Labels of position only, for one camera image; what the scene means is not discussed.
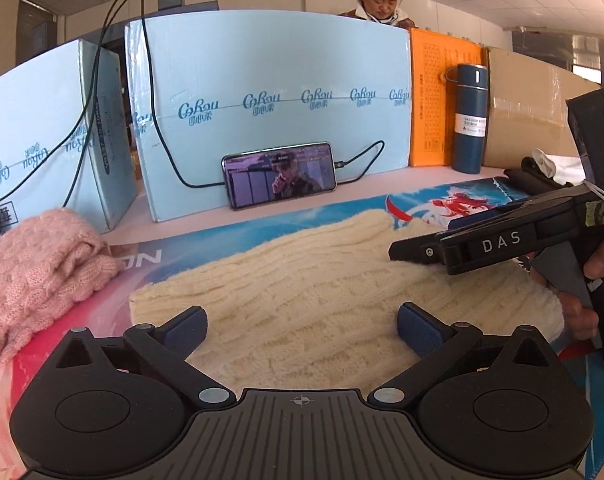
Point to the white cloth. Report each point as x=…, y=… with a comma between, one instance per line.
x=556, y=162

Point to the pink knit sweater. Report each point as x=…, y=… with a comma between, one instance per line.
x=42, y=270

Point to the dark blue thermos bottle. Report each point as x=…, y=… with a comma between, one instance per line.
x=469, y=125

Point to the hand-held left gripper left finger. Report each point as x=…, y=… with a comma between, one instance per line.
x=187, y=330

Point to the person's right hand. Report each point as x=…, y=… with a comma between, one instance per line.
x=601, y=260

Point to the black cloth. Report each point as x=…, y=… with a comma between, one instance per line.
x=526, y=180

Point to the large light blue carton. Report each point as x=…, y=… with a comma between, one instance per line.
x=282, y=60

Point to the black smartphone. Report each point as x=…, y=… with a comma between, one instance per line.
x=282, y=175

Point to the brown cardboard box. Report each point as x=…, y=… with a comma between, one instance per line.
x=521, y=100

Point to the cream knit sweater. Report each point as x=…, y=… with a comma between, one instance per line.
x=307, y=285

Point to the orange printed box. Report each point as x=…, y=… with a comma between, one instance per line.
x=431, y=100

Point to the printed desk mat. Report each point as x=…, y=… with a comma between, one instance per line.
x=456, y=205

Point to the dark door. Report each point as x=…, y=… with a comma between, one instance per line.
x=37, y=27

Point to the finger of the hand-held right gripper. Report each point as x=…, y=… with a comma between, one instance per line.
x=416, y=251

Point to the small light blue carton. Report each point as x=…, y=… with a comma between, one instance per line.
x=32, y=110

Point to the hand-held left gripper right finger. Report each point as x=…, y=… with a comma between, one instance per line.
x=416, y=330

